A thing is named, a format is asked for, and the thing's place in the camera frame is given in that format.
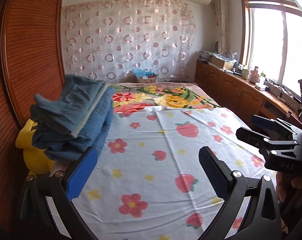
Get box with blue cloth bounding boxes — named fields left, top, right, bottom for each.
left=133, top=68, right=158, bottom=83

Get pink bottle on cabinet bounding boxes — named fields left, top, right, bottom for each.
left=249, top=66, right=260, bottom=84

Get yellow plush toy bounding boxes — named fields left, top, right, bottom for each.
left=15, top=119, right=55, bottom=177

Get teal grey pants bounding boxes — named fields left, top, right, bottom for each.
left=30, top=74, right=108, bottom=138

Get lower folded blue jeans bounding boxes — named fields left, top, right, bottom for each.
left=31, top=100, right=114, bottom=161

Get window with wooden frame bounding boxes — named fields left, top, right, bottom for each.
left=242, top=0, right=302, bottom=96

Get person's right hand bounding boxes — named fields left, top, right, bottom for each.
left=276, top=172, right=302, bottom=206

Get upper folded blue jeans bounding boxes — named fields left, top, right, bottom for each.
left=76, top=87, right=115, bottom=146

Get long wooden sideboard cabinet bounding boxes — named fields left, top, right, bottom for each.
left=195, top=61, right=302, bottom=128

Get cardboard box on cabinet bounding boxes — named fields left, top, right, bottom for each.
left=211, top=56, right=234, bottom=70

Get white strawberry flower bedsheet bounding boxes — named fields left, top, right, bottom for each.
left=72, top=107, right=276, bottom=239

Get white cup on cabinet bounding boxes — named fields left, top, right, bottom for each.
left=242, top=68, right=250, bottom=80

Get folded blue jeans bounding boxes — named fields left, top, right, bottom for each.
left=76, top=87, right=115, bottom=146
left=31, top=100, right=114, bottom=161

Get pink circle pattern curtain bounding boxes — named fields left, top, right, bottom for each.
left=61, top=0, right=196, bottom=83

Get floral yellow quilt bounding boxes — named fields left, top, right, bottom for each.
left=111, top=82, right=219, bottom=114

